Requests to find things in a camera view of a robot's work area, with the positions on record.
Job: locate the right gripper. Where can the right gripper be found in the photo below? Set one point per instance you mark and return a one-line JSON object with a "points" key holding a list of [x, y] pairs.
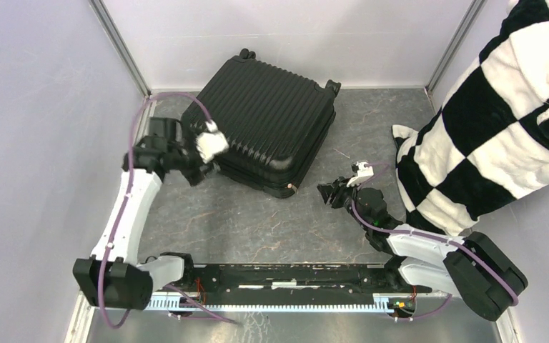
{"points": [[328, 191]]}

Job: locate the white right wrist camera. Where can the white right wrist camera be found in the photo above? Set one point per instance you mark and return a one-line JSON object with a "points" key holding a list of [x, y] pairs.
{"points": [[362, 172]]}

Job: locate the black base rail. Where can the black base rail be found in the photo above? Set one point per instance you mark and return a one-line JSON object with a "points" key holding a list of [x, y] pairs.
{"points": [[292, 284]]}

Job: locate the black suitcase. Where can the black suitcase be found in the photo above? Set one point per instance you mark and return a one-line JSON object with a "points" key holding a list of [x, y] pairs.
{"points": [[274, 120]]}

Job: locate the black white checkered blanket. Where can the black white checkered blanket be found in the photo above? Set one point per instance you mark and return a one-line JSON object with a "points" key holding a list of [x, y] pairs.
{"points": [[488, 144]]}

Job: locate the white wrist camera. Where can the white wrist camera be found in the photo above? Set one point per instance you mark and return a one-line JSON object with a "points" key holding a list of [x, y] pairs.
{"points": [[362, 172], [211, 143]]}

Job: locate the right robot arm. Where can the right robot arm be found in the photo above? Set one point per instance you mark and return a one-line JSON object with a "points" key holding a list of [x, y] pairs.
{"points": [[472, 268]]}

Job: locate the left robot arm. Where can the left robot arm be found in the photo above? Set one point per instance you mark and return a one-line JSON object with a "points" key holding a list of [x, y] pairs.
{"points": [[112, 276]]}

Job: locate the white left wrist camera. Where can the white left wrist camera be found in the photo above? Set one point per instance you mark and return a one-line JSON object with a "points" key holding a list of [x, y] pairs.
{"points": [[211, 143]]}

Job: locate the silver zipper pull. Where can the silver zipper pull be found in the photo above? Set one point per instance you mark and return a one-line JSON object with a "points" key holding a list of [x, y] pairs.
{"points": [[292, 187]]}

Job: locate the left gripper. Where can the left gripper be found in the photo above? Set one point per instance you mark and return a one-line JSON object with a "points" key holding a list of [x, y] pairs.
{"points": [[196, 176]]}

